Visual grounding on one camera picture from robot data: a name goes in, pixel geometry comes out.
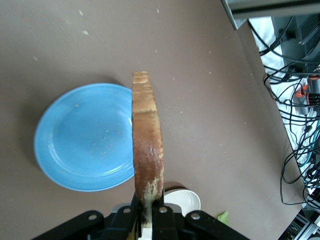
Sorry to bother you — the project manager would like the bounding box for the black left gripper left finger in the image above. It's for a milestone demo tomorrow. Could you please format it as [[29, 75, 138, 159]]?
[[31, 192, 141, 240]]

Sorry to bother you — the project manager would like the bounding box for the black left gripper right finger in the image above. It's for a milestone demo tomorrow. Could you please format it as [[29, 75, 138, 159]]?
[[151, 188, 248, 240]]

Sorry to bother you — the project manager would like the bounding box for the green lettuce leaf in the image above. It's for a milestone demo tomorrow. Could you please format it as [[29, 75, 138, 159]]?
[[216, 211, 230, 225]]

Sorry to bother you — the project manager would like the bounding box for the brown bread slice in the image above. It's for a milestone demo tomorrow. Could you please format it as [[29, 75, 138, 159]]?
[[131, 71, 165, 228]]

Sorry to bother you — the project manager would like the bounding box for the off-white plate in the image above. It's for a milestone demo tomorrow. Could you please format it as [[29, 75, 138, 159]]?
[[163, 189, 202, 218]]

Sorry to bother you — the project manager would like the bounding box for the blue plate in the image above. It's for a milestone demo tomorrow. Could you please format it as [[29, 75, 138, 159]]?
[[33, 83, 137, 193]]

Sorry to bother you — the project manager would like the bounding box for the grey orange-capped connector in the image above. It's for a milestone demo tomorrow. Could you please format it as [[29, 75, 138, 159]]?
[[294, 84, 311, 114]]

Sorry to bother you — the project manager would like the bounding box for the black ribbed device box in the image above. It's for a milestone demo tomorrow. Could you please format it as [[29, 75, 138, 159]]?
[[298, 13, 320, 73]]

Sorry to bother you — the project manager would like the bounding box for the teal cable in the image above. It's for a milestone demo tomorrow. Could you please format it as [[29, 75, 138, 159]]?
[[294, 147, 317, 182]]

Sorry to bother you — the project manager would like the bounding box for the aluminium frame profile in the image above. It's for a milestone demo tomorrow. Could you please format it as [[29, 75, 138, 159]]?
[[220, 0, 320, 31]]

